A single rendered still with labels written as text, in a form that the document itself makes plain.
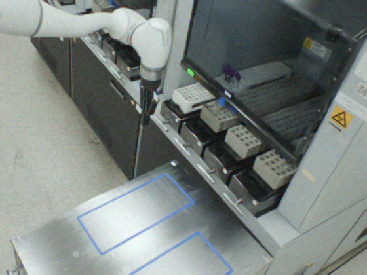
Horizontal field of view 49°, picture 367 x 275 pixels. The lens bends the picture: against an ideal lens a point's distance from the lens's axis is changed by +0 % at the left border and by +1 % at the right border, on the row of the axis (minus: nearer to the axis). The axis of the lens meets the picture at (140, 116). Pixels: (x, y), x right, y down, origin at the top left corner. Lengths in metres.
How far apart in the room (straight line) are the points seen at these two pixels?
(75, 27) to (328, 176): 0.83
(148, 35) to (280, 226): 0.77
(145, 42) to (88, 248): 0.67
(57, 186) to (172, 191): 1.16
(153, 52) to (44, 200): 1.26
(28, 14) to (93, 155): 1.62
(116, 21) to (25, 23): 0.45
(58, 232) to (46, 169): 1.28
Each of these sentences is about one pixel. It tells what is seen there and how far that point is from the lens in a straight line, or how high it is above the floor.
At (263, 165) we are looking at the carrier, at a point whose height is 0.87.
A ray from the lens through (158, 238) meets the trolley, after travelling 1.20.
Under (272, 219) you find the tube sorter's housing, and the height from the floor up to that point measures 0.73.
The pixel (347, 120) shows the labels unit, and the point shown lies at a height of 1.20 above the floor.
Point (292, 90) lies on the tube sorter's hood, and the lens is 1.24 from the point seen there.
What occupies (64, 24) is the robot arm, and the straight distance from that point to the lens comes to 1.10.
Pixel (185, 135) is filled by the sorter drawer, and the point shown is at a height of 0.77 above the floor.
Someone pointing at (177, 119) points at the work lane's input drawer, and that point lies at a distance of 1.60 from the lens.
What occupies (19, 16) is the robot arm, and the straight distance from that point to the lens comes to 1.01.
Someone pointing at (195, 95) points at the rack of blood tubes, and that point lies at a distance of 1.65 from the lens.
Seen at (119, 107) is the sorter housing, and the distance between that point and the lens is 2.07.
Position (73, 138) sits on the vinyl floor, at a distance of 2.64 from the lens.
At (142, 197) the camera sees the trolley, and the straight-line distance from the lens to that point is 1.28.
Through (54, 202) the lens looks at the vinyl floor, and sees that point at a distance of 2.30.
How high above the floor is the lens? 1.82
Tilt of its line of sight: 40 degrees down
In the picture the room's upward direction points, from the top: 7 degrees clockwise
